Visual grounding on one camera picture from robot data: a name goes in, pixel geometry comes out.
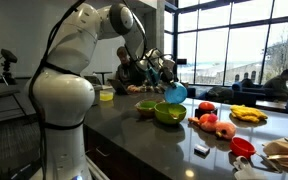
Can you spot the black floor box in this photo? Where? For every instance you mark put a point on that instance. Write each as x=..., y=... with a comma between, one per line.
x=24, y=170

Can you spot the blue plastic bowl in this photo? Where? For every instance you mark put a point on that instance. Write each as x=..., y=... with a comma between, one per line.
x=175, y=93

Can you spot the tan paper bag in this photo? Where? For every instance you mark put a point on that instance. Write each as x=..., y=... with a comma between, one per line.
x=280, y=145

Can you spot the person in dark hoodie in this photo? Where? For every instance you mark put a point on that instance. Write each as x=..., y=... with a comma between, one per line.
x=129, y=71

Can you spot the small dark round table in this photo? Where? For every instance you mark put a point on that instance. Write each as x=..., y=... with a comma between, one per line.
x=103, y=72

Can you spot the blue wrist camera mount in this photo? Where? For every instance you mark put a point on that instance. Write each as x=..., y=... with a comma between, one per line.
x=153, y=76

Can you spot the dark backpack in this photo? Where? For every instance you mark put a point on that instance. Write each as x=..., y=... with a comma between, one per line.
x=219, y=93

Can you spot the blue sofa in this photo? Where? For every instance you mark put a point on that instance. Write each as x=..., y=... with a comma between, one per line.
x=250, y=96

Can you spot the white plastic clip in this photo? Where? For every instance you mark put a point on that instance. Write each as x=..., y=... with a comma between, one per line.
x=242, y=165

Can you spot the white dish rack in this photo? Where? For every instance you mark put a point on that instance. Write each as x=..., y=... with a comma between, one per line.
x=98, y=96

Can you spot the brown wooden coffee table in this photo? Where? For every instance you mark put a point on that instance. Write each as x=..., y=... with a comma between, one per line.
x=270, y=105

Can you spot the large green bowl with spout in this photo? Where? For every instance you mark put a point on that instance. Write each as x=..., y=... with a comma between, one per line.
x=164, y=116

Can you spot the orange toy carrot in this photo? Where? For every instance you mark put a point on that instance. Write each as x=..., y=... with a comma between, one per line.
x=194, y=120

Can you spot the seated person in olive jacket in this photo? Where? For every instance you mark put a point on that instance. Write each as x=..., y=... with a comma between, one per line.
x=279, y=85

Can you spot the small green bowl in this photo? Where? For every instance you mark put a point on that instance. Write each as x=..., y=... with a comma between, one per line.
x=147, y=105

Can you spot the grey laptop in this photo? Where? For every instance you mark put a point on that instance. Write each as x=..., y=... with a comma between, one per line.
x=119, y=87
x=94, y=80

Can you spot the yellow translucent container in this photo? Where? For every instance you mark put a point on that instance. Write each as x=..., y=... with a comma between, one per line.
x=106, y=96

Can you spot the blue chair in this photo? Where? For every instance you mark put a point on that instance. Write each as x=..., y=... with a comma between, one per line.
x=236, y=86

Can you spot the black block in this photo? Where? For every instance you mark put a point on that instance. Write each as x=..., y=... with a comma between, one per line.
x=199, y=112

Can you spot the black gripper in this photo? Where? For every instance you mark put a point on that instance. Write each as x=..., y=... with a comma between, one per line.
x=168, y=70

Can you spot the yellow toy banana bunch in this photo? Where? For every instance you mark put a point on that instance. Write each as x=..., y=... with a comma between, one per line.
x=247, y=112

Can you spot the red toy tomato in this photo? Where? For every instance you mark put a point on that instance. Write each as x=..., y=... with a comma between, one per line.
x=206, y=105

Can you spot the black camera on tripod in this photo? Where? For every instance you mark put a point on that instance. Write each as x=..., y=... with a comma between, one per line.
x=7, y=56

